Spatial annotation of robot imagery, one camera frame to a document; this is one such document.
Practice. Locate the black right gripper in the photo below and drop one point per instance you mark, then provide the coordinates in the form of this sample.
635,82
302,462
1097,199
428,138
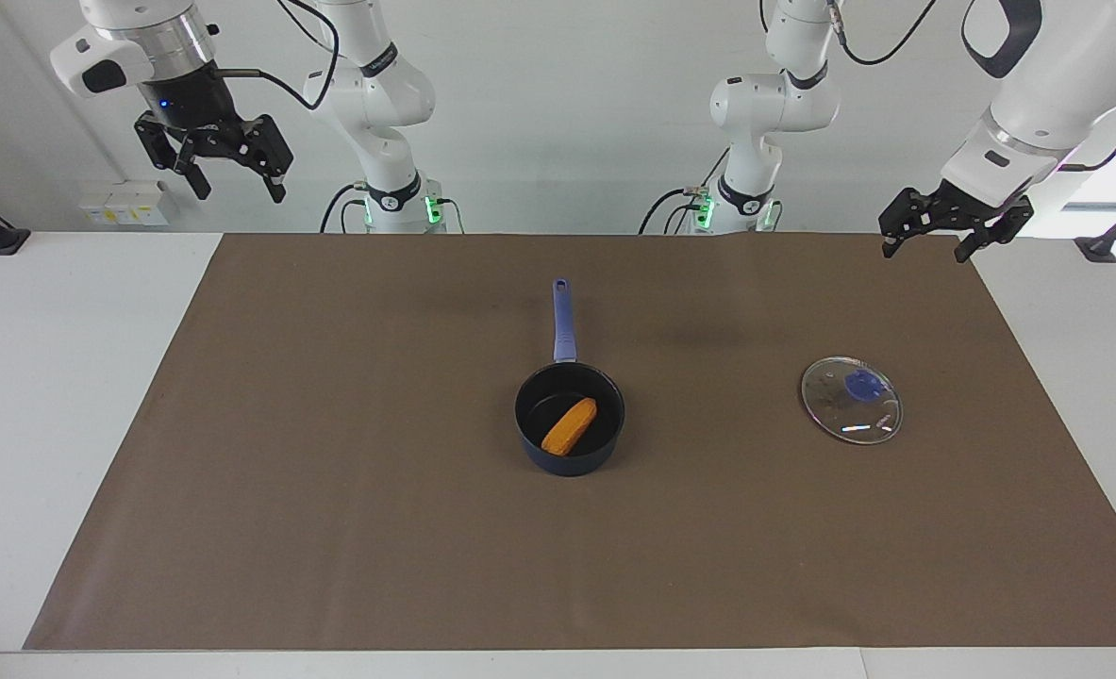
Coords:
190,108

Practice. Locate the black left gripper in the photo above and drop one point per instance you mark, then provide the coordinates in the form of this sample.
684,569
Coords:
968,206

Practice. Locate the glass lid blue knob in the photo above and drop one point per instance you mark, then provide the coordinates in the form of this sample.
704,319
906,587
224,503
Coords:
859,385

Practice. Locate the yellow corn cob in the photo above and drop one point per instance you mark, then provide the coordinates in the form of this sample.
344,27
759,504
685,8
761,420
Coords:
569,426

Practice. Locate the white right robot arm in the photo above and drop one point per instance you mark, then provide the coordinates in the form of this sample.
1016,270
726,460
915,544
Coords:
378,104

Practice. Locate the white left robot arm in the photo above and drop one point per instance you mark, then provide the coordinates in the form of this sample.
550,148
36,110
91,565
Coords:
1039,85

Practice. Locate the brown paper table mat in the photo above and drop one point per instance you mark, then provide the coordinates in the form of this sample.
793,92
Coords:
756,528

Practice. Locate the white wall socket box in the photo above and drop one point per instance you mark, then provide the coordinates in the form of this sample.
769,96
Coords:
128,203

